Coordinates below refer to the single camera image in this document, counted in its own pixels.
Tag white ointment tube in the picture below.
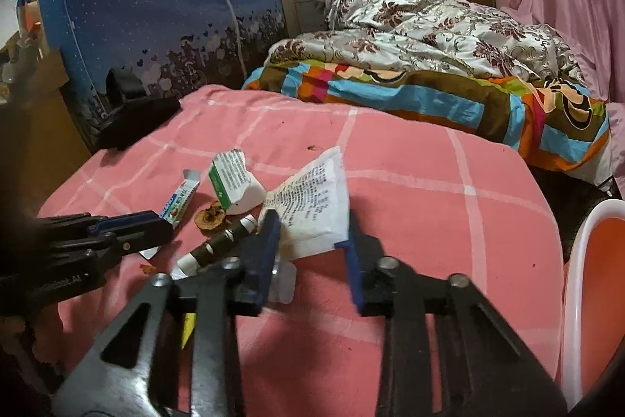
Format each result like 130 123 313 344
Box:
159 169 201 234

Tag brown dried peel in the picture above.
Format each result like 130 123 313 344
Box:
194 201 227 232

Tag gold foil wrapper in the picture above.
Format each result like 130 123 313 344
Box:
181 313 196 349

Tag green white medicine box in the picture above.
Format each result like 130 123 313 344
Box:
208 149 267 215

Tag clear plastic blister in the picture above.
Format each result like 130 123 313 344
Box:
268 257 296 305

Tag white printed paper leaflet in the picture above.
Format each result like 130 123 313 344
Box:
259 146 350 260

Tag orange white trash bin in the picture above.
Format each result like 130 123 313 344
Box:
561 199 624 408

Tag person's left hand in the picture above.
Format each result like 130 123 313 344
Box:
1 305 64 383

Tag wooden desk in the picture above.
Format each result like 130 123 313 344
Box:
1 34 91 215

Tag pink plaid blanket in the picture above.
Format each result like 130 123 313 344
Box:
40 86 564 416

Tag colourful cartoon bedsheet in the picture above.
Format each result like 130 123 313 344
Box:
244 60 613 185

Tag grey bedside cabinet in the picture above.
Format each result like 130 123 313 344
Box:
295 0 327 33

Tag floral white brown duvet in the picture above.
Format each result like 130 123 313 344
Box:
267 0 585 87

